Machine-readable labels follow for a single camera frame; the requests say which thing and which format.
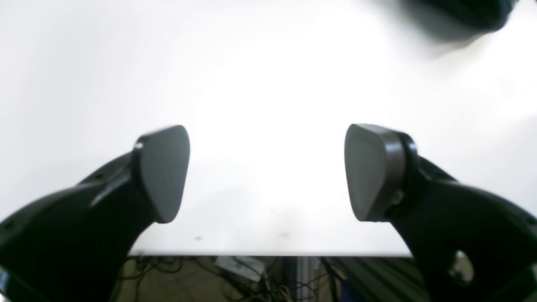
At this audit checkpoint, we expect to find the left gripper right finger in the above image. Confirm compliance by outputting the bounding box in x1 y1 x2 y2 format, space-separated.
344 124 537 302

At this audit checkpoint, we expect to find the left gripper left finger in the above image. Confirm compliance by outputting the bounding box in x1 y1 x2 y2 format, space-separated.
0 126 190 302

